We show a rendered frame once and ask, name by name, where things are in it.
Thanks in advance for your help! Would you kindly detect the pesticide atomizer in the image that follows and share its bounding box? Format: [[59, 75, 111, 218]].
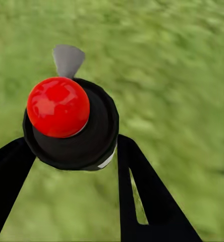
[[22, 44, 119, 171]]

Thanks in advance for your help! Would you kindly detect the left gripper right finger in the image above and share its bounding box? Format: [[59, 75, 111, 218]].
[[116, 134, 202, 242]]

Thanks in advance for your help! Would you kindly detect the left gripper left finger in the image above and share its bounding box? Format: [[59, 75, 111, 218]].
[[0, 137, 36, 232]]

